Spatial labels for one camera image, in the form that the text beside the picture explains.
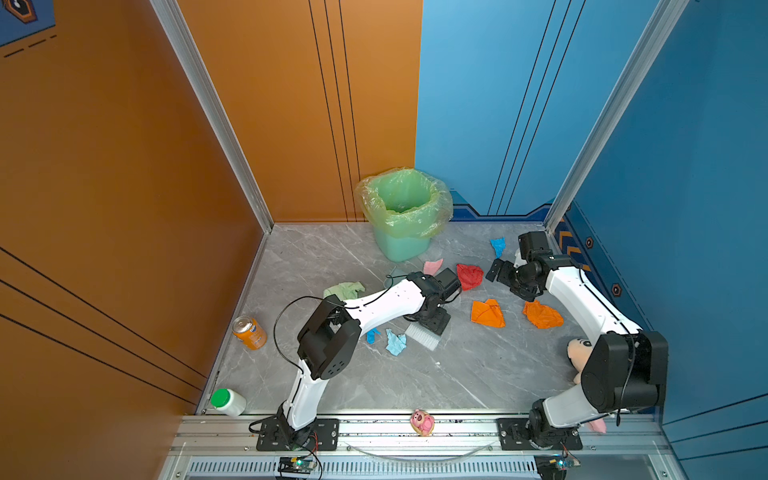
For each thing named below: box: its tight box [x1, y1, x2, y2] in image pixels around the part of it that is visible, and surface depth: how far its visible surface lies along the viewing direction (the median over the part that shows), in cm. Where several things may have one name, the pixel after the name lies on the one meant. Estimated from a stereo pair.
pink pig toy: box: [410, 409, 435, 437], surface depth 75 cm
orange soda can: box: [232, 316, 268, 350], surface depth 83 cm
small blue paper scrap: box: [365, 327, 382, 345], surface depth 91 cm
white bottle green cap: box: [210, 388, 247, 417], surface depth 73 cm
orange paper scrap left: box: [471, 298, 506, 328], surface depth 96 cm
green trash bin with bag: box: [355, 166, 453, 262], surface depth 96 cm
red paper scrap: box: [456, 264, 484, 291], surface depth 104 cm
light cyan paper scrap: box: [386, 329, 407, 356], surface depth 89 cm
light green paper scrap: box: [323, 282, 365, 300], surface depth 101 cm
